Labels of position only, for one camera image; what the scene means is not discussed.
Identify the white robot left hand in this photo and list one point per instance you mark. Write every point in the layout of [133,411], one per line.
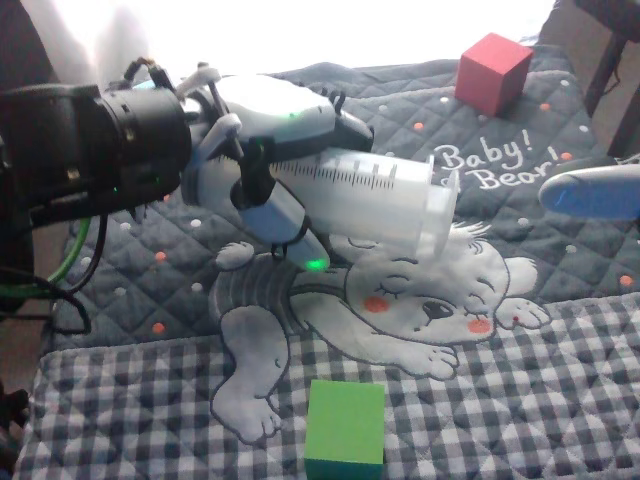
[270,110]

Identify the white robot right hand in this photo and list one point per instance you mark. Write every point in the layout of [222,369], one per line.
[595,192]

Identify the large clear plastic syringe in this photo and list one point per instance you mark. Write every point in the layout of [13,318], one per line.
[360,195]

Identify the white backdrop sheet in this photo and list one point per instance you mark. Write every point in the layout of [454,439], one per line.
[300,25]

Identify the red cube block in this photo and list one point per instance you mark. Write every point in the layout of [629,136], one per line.
[490,75]

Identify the grey bear print quilt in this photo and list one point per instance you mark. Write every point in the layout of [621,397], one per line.
[500,380]

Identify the green cube block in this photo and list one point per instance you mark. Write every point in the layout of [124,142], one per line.
[345,420]

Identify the dark chair frame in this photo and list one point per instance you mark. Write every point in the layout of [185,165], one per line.
[607,55]

